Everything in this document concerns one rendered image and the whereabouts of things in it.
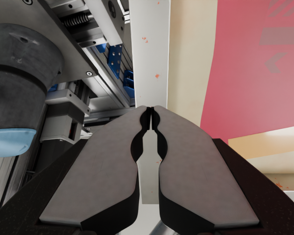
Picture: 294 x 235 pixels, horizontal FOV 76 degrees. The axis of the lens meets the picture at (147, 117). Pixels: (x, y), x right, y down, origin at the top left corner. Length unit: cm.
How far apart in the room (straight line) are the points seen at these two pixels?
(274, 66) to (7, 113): 39
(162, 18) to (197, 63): 8
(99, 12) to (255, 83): 32
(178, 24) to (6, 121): 29
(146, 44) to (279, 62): 16
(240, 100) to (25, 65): 37
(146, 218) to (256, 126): 333
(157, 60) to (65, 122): 47
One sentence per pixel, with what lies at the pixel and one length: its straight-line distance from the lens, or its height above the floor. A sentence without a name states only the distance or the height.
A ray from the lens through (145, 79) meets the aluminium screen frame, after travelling 21.
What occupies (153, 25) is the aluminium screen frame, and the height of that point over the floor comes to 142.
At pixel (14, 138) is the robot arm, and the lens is 37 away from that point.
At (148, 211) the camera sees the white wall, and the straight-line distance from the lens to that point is 357.
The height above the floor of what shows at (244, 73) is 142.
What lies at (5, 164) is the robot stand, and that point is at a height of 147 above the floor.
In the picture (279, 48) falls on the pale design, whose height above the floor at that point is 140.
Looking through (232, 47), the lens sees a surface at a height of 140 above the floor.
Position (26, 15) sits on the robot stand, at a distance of 44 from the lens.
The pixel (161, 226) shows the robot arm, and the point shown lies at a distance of 79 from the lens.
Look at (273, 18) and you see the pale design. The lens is 26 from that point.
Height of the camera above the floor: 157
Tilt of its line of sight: 27 degrees down
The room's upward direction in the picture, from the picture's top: 179 degrees counter-clockwise
